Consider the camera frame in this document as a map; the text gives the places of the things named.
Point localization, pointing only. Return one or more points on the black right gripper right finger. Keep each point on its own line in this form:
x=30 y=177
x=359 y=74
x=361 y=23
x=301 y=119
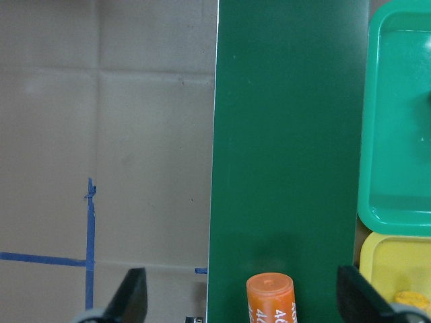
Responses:
x=357 y=300

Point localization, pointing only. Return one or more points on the yellow push button switch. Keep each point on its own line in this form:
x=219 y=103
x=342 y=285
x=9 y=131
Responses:
x=412 y=298

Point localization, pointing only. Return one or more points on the yellow plastic tray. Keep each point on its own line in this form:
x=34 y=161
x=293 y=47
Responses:
x=396 y=263

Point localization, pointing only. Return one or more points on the green conveyor belt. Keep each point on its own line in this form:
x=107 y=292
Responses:
x=286 y=146

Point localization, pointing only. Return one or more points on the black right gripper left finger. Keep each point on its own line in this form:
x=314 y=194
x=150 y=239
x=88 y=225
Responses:
x=130 y=302

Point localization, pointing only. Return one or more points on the green plastic tray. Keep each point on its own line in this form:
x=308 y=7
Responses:
x=394 y=181

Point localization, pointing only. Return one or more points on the orange cylinder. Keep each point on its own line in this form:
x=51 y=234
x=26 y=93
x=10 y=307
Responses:
x=271 y=298

